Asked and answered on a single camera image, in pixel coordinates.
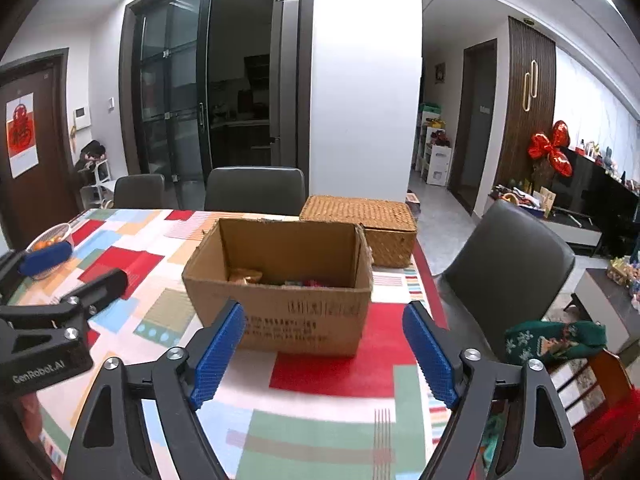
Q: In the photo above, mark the dark interior door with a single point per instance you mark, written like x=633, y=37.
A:
x=475, y=125

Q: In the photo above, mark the white intercom panel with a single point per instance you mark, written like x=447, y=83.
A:
x=81, y=117

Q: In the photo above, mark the black sideboard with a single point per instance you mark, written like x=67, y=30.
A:
x=600, y=200

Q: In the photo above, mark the white fruit bowl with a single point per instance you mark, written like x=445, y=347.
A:
x=50, y=237

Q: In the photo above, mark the green knit cloth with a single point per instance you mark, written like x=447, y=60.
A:
x=555, y=342

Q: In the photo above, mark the cardboard box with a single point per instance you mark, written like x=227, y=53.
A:
x=300, y=320

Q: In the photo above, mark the low tv bench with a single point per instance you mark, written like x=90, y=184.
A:
x=575, y=227

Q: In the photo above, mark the dark slatted wooden cabinet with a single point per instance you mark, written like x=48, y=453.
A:
x=515, y=125

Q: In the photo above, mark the wooden chair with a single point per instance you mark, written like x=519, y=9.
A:
x=607, y=375

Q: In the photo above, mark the grey dining chair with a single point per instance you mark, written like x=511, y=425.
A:
x=140, y=191
x=510, y=270
x=255, y=190

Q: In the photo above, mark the grey coffee table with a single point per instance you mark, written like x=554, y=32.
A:
x=597, y=305

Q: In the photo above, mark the white storage shelf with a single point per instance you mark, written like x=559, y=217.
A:
x=435, y=160

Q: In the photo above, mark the grey refrigerator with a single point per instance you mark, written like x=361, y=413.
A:
x=285, y=85

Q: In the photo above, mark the red bow balloon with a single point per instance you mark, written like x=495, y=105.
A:
x=547, y=147

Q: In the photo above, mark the wicker basket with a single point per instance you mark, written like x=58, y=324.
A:
x=360, y=220

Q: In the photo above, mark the white rack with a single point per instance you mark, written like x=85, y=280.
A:
x=97, y=185

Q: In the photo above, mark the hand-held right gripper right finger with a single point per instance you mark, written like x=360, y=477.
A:
x=432, y=355

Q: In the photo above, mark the patchwork tablecloth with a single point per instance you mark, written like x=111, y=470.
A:
x=310, y=440

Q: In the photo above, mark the glass sliding door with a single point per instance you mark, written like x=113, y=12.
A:
x=170, y=85

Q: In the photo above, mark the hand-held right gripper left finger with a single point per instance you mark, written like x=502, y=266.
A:
x=220, y=355

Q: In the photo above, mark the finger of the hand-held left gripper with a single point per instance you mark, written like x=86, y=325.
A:
x=100, y=287
x=45, y=259

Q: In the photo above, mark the row of sideboard ornaments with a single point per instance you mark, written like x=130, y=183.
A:
x=607, y=157

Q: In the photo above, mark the black bag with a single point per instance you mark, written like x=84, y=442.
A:
x=91, y=152

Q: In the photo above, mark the small wall decoration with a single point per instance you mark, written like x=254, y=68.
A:
x=440, y=72

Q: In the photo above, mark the red cushion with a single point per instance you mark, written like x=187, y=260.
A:
x=612, y=435

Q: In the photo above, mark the brown entrance door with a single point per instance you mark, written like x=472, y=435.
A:
x=50, y=160

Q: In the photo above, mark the red paper door poster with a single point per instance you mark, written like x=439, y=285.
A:
x=22, y=135

